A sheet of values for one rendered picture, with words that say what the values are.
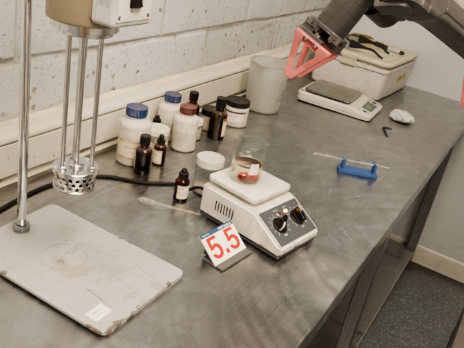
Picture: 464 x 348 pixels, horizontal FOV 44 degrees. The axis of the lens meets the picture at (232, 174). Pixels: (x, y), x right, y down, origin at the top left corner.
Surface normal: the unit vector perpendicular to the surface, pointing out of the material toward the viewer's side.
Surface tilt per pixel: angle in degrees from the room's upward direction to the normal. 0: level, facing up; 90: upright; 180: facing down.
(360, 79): 93
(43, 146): 90
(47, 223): 0
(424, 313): 0
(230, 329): 0
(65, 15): 90
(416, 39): 90
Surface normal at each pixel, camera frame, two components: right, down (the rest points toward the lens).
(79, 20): 0.04, 0.44
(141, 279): 0.18, -0.89
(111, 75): 0.85, 0.36
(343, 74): -0.55, 0.33
